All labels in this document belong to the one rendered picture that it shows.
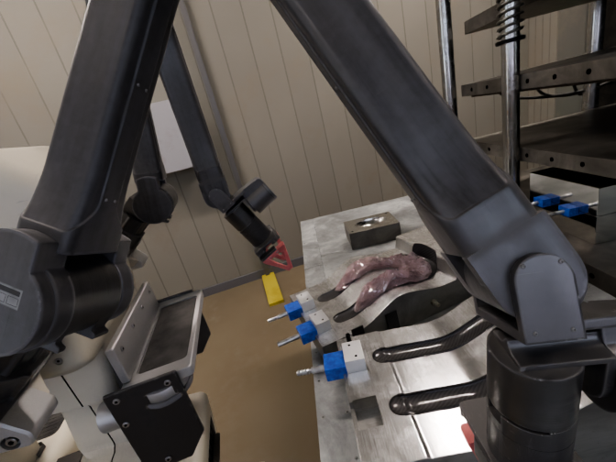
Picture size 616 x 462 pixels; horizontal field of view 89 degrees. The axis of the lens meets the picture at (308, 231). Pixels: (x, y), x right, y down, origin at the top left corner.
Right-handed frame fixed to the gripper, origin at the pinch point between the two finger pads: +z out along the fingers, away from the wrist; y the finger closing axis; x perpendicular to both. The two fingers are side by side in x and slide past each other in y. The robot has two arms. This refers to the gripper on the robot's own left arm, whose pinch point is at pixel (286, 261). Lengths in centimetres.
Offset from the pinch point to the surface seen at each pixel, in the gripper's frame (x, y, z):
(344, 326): -0.6, -14.9, 16.0
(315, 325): 4.0, -14.1, 10.9
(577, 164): -82, -4, 39
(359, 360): -0.7, -32.4, 9.4
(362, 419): 4.6, -38.9, 12.3
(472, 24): -118, 52, 1
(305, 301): 3.4, -3.0, 11.0
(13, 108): 84, 206, -135
